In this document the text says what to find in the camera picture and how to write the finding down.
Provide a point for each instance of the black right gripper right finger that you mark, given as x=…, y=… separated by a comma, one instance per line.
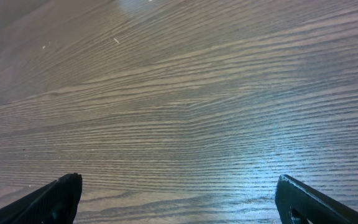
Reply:
x=299, y=203

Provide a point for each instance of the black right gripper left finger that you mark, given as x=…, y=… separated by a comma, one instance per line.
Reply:
x=55, y=203

